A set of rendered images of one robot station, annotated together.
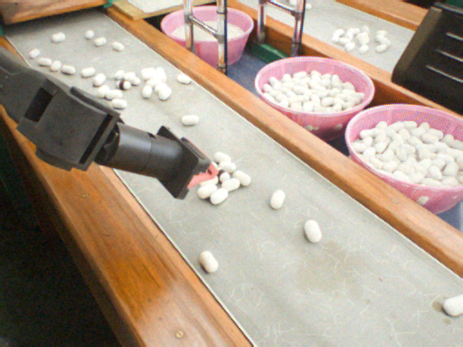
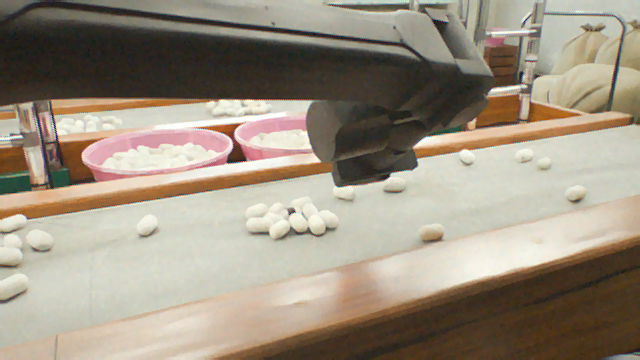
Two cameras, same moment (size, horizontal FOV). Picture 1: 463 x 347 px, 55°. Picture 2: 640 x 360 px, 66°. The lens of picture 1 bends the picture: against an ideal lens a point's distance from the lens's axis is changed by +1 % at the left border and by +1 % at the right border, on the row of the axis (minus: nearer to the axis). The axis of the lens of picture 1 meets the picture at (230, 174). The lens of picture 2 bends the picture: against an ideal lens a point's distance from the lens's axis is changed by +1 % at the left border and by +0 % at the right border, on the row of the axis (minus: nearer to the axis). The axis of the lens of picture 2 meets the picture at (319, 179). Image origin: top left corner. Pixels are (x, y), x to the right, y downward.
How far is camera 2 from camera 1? 0.78 m
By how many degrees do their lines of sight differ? 68
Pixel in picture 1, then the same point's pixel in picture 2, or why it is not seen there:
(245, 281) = (450, 223)
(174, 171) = not seen: hidden behind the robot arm
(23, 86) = (419, 27)
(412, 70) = not seen: outside the picture
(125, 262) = (447, 269)
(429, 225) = not seen: hidden behind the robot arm
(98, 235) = (396, 289)
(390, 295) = (457, 176)
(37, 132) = (478, 63)
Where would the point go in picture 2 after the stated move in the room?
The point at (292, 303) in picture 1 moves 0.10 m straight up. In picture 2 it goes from (472, 207) to (479, 142)
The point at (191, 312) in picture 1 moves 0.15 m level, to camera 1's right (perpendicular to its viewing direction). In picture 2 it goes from (509, 234) to (493, 189)
